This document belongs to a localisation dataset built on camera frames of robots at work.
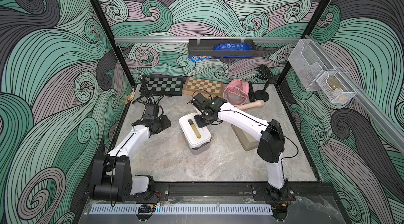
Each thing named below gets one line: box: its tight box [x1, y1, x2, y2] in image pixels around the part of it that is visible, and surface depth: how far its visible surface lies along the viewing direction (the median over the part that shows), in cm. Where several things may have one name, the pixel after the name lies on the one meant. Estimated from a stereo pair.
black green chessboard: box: [146, 76, 186, 97], surface depth 120 cm
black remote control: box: [247, 80, 256, 103], surface depth 113 cm
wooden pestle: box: [235, 99, 265, 111], surface depth 108 cm
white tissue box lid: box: [178, 112, 212, 149], surface depth 81 cm
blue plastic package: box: [213, 42, 252, 51], surface depth 94 cm
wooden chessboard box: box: [182, 76, 225, 100], surface depth 116 cm
